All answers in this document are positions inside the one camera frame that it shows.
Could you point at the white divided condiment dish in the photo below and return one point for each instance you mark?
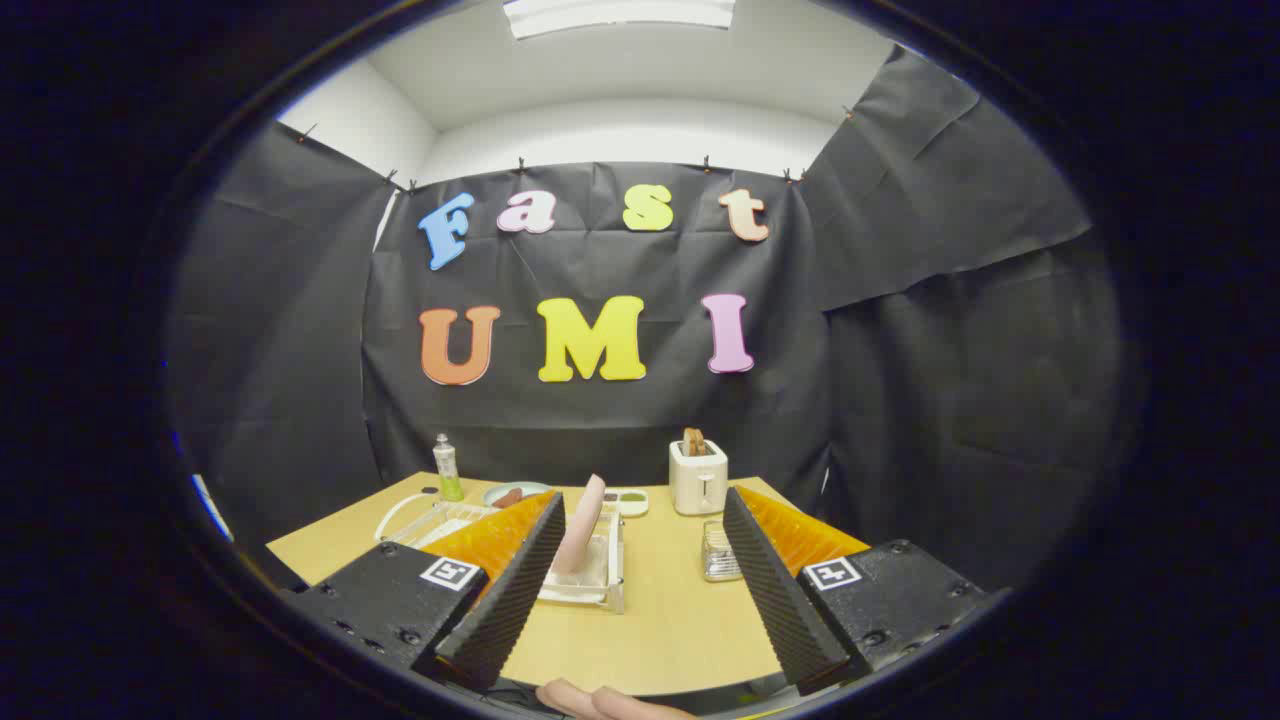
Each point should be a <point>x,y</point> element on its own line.
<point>632,500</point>

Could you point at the brown sausage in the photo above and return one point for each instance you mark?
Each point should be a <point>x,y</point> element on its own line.
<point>508,497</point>

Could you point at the light blue small plate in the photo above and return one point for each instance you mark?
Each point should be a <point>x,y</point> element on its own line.
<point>530,490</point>

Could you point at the brown bread slice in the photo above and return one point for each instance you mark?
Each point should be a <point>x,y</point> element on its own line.
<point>694,441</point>

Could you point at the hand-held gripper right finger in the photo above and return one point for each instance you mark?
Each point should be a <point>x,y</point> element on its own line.
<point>775,590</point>

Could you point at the pink plate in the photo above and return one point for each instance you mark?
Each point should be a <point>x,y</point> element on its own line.
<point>580,530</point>

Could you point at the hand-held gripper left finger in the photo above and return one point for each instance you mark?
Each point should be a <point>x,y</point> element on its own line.
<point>520,590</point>

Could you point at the green tube with white cap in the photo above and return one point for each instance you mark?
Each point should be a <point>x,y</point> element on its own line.
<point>449,478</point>

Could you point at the cream toaster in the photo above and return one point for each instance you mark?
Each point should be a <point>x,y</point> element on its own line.
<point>698,485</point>

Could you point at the black backdrop cloth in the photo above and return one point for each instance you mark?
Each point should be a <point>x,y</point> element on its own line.
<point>950,350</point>

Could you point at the ceiling light panel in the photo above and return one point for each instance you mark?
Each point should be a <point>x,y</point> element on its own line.
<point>620,14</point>

